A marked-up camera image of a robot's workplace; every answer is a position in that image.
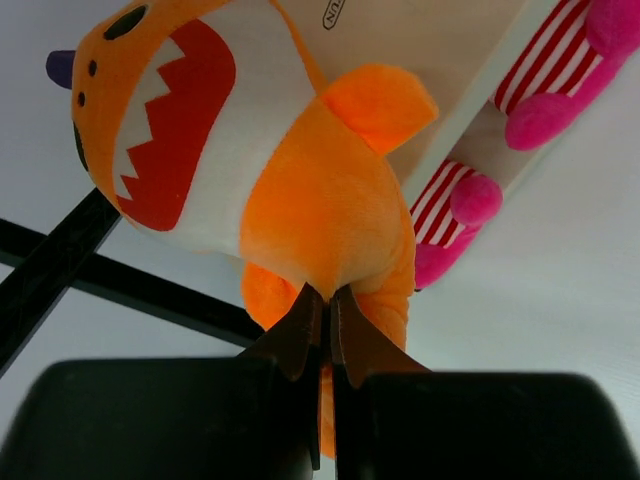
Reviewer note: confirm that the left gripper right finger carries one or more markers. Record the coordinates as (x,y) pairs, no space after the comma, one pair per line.
(395,419)

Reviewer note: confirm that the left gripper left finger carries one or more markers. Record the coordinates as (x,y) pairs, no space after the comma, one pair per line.
(252,416)

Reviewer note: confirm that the white head glasses magenta plush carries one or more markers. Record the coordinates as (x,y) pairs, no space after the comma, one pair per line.
(454,206)

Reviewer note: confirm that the orange shark plush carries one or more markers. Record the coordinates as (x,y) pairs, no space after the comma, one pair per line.
(209,125)

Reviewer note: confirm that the three-tier beige shelf rack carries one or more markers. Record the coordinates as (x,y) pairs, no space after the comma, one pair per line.
(454,47)

